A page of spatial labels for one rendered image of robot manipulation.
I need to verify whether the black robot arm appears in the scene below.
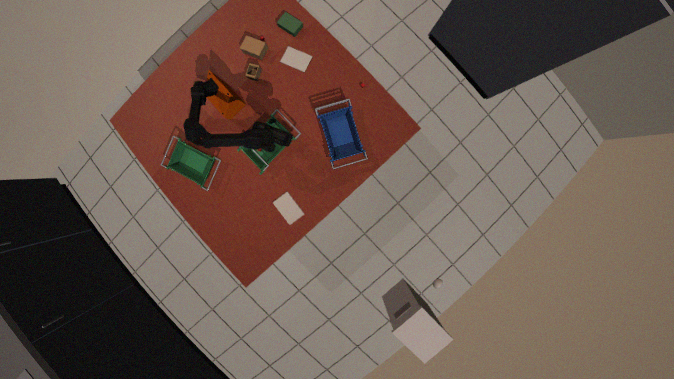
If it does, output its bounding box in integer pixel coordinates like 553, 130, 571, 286
183, 78, 290, 152

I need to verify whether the green rectangular block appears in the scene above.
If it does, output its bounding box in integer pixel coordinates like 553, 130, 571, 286
277, 12, 303, 37

